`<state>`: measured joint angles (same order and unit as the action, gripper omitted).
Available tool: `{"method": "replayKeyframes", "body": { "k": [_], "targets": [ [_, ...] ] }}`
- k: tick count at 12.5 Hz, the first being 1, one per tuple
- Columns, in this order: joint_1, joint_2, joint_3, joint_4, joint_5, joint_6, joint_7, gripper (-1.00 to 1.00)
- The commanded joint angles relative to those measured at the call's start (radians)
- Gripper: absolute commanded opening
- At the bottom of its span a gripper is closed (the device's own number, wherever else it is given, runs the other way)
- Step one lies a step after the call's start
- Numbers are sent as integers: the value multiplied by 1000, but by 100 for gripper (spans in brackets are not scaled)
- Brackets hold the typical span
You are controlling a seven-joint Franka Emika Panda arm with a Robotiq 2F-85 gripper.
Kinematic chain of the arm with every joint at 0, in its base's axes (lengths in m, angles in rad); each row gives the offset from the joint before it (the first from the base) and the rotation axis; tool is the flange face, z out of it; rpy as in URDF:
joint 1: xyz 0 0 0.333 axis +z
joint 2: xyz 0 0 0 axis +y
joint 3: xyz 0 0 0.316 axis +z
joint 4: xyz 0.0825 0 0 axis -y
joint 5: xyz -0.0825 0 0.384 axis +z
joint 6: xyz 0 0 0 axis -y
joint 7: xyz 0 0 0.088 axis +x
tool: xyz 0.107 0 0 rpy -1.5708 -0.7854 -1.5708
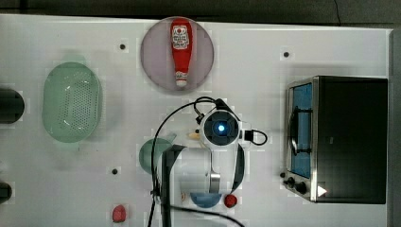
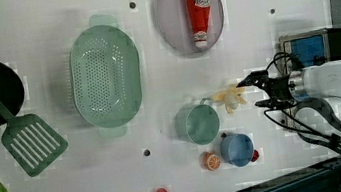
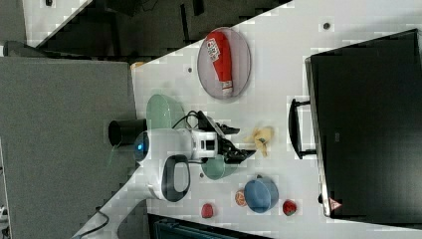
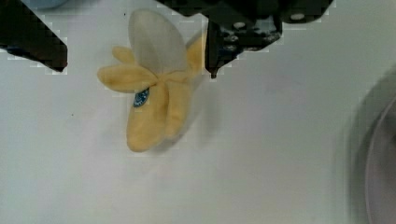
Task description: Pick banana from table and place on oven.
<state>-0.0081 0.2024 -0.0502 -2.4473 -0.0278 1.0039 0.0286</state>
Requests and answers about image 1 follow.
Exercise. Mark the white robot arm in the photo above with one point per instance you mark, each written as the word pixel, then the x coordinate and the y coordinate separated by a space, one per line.
pixel 217 167

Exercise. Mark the black toaster oven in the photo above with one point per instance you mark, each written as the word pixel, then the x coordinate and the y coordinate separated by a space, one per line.
pixel 337 139

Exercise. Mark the green cup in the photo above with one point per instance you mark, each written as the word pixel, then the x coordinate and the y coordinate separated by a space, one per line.
pixel 152 151

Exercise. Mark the purple round plate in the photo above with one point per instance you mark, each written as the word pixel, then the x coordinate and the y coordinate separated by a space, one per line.
pixel 158 63

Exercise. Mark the blue bowl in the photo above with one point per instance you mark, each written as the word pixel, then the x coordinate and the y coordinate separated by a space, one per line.
pixel 205 200

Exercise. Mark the red ketchup bottle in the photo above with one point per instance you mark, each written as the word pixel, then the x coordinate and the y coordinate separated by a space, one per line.
pixel 181 47

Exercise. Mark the red strawberry toy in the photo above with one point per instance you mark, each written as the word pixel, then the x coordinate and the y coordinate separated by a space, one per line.
pixel 230 201

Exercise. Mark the green perforated colander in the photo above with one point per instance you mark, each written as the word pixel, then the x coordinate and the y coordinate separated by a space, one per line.
pixel 71 106

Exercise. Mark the red toy lower left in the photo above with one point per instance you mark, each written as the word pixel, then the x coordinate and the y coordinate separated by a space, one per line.
pixel 119 214

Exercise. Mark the black cylinder upper left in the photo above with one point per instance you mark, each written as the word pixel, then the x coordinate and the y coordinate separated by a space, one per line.
pixel 12 106

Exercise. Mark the black cylinder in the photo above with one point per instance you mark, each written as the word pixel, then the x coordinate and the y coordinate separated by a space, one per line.
pixel 12 106
pixel 5 192

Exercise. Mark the black cylinder lower left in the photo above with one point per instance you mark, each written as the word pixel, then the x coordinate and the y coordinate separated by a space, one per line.
pixel 5 192

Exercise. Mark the black usb cable connector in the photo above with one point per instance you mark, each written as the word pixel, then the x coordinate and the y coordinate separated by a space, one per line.
pixel 250 134

